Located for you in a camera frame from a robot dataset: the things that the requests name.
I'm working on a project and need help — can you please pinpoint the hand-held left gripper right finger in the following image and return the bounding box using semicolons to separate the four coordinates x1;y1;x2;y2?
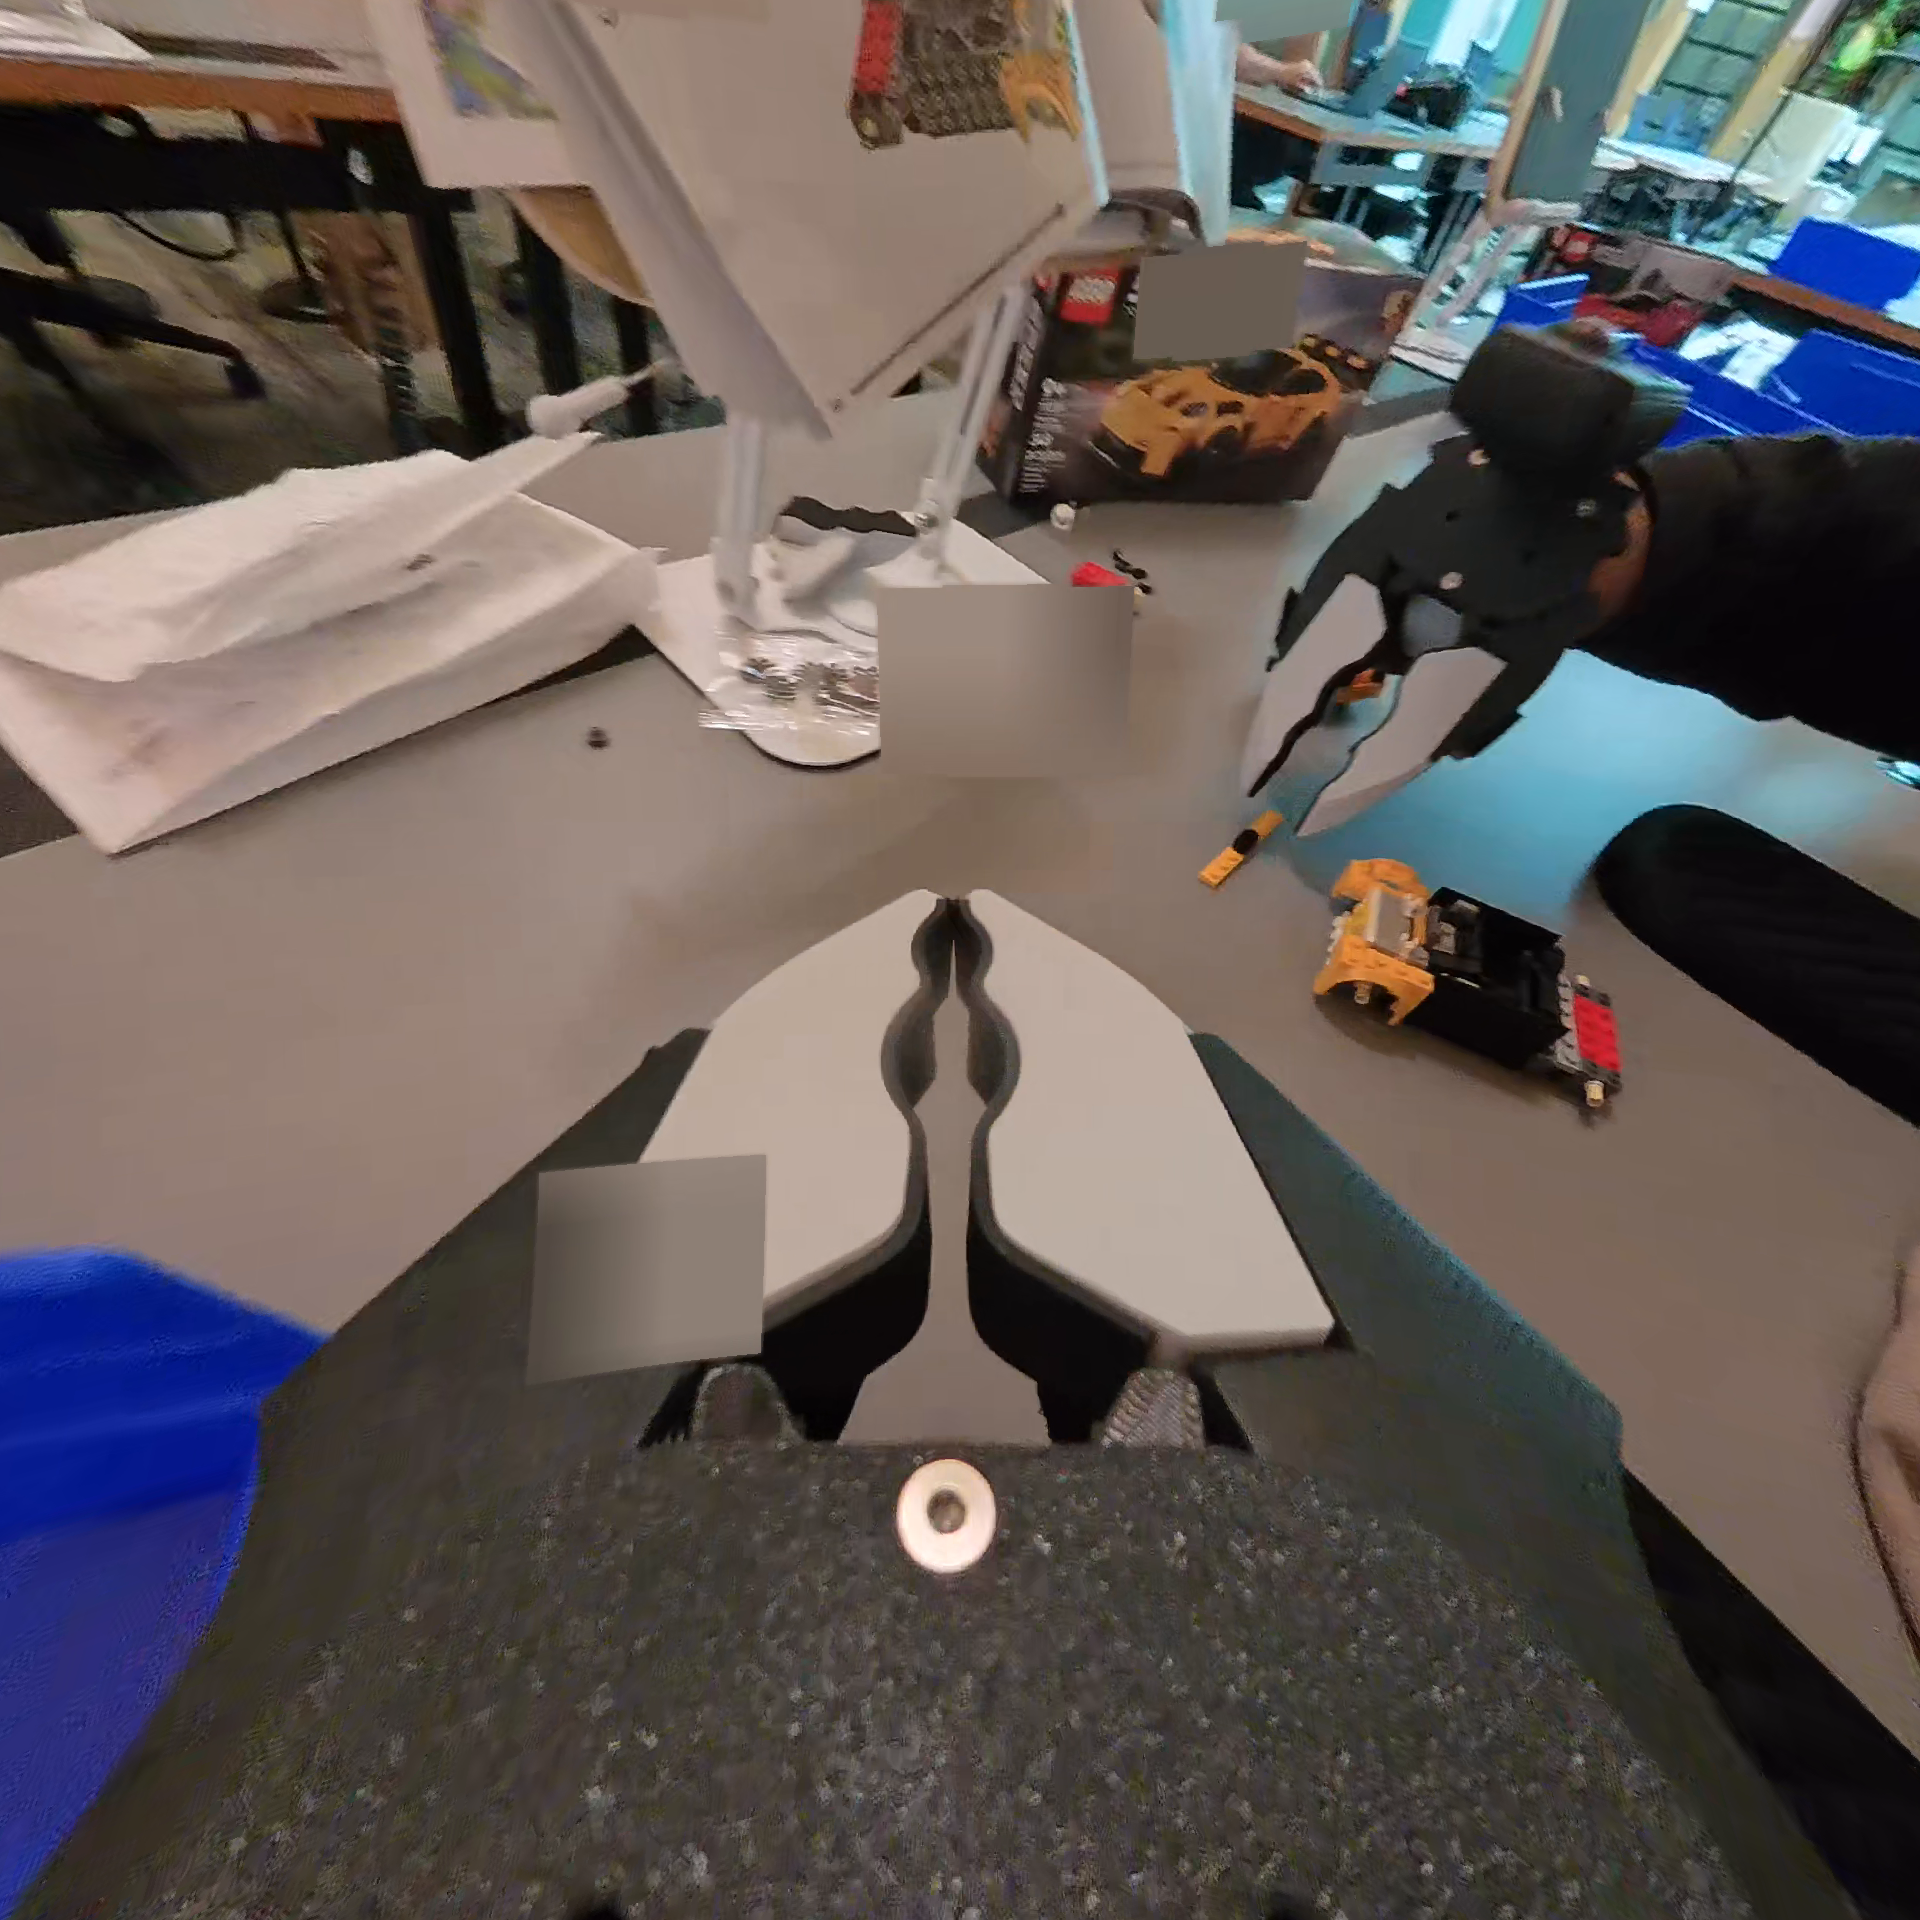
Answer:
959;888;1339;1433

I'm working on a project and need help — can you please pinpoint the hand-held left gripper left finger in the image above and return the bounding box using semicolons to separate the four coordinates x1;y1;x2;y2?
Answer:
638;887;951;1439

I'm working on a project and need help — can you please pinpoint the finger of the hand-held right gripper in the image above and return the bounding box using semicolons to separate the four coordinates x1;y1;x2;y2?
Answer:
1293;644;1505;839
1242;576;1407;800

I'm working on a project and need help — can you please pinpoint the black orange lego car chassis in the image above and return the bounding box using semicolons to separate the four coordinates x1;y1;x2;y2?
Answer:
1313;857;1626;1112

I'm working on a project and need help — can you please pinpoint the person's right forearm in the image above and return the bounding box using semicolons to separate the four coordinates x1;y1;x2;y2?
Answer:
1569;431;1920;758

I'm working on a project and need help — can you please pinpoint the lego set box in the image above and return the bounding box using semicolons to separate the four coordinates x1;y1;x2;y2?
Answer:
979;256;1420;507

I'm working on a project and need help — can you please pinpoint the red car lego box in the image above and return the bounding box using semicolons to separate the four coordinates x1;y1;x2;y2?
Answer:
1551;221;1749;344

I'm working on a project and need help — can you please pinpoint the lego instruction booklet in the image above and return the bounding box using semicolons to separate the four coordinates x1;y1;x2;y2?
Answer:
369;0;1233;437

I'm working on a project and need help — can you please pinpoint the person's right hand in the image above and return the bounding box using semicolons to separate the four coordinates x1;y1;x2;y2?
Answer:
1590;503;1654;633

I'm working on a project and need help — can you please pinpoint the clear bag of small parts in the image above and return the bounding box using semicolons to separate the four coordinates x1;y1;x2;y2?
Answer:
697;631;887;735

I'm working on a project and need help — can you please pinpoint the grey board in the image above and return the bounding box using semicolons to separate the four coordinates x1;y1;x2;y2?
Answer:
1493;0;1652;208

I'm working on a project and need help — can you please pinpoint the white plastic bag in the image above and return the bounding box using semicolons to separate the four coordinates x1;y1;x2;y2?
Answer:
0;433;663;857

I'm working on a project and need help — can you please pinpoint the black office chair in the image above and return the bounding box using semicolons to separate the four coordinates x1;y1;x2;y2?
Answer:
0;211;269;495

